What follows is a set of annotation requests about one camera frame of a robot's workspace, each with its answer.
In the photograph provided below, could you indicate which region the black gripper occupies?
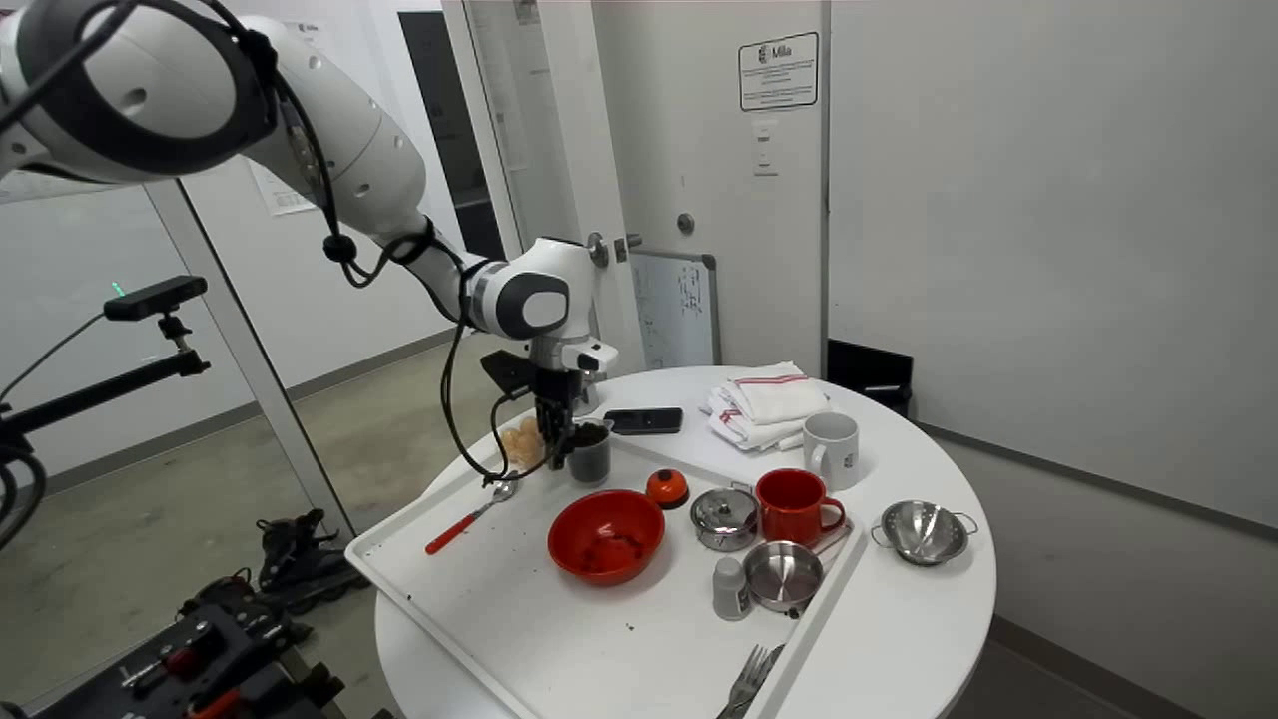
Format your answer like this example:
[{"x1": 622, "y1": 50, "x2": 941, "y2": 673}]
[{"x1": 484, "y1": 350, "x2": 584, "y2": 470}]

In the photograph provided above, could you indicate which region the grey jar of beans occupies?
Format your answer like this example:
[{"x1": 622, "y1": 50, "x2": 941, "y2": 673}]
[{"x1": 570, "y1": 425, "x2": 610, "y2": 485}]

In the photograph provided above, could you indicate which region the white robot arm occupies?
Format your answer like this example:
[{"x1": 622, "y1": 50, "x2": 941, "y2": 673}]
[{"x1": 0, "y1": 0, "x2": 610, "y2": 454}]

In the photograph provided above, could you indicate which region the red bowl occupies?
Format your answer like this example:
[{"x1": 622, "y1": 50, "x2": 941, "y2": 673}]
[{"x1": 547, "y1": 492, "x2": 668, "y2": 586}]

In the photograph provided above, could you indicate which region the small steel bowl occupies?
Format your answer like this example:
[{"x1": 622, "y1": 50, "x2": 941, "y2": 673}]
[{"x1": 744, "y1": 541, "x2": 826, "y2": 617}]

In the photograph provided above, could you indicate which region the yellow bread bun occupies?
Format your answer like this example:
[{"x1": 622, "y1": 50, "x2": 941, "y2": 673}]
[{"x1": 499, "y1": 414, "x2": 547, "y2": 476}]

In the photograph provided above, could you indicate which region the white plastic tray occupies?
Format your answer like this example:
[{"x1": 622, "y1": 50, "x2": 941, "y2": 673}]
[{"x1": 346, "y1": 468, "x2": 865, "y2": 719}]

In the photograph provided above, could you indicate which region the metal strainer cup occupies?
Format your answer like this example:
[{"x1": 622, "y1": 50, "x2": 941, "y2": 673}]
[{"x1": 690, "y1": 488, "x2": 758, "y2": 554}]

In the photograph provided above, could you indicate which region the white folded cloth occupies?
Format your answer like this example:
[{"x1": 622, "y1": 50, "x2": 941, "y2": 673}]
[{"x1": 701, "y1": 364, "x2": 831, "y2": 454}]

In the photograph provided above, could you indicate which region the white salt shaker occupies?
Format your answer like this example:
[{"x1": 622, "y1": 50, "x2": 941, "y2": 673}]
[{"x1": 712, "y1": 558, "x2": 749, "y2": 618}]

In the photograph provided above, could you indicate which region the red mug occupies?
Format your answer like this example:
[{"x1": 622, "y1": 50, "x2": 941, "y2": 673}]
[{"x1": 754, "y1": 468, "x2": 846, "y2": 546}]

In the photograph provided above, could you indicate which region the white mug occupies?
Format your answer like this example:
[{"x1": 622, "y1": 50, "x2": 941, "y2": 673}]
[{"x1": 803, "y1": 410, "x2": 857, "y2": 492}]

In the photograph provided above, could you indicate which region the metal cutlery at tray edge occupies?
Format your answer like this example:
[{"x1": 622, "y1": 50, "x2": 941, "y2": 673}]
[{"x1": 716, "y1": 642, "x2": 782, "y2": 719}]

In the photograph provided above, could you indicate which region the black box on floor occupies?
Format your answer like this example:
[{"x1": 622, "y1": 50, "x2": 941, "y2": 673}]
[{"x1": 826, "y1": 338, "x2": 914, "y2": 414}]

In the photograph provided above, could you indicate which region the white door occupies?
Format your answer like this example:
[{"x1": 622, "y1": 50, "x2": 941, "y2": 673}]
[{"x1": 593, "y1": 0, "x2": 822, "y2": 373}]

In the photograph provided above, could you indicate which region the round white table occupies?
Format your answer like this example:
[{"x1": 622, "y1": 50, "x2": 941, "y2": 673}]
[{"x1": 376, "y1": 388, "x2": 999, "y2": 719}]

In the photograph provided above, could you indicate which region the black toolbox on floor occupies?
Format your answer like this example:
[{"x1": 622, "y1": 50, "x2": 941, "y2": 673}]
[{"x1": 35, "y1": 512, "x2": 356, "y2": 719}]

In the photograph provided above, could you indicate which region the white door sign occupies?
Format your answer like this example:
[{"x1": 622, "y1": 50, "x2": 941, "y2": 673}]
[{"x1": 738, "y1": 31, "x2": 818, "y2": 113}]

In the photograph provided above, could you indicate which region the red handled metal spoon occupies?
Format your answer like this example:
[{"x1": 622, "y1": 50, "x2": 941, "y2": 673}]
[{"x1": 421, "y1": 470, "x2": 521, "y2": 554}]

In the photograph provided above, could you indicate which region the metal door handle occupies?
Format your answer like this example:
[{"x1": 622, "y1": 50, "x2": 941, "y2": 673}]
[{"x1": 584, "y1": 233, "x2": 642, "y2": 273}]

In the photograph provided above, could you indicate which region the steel bowl with handles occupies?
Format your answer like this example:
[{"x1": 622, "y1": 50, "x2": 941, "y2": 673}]
[{"x1": 870, "y1": 498, "x2": 977, "y2": 567}]

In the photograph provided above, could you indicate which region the black camera on stand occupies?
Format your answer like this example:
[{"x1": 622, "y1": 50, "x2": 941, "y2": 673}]
[{"x1": 0, "y1": 273, "x2": 216, "y2": 550}]

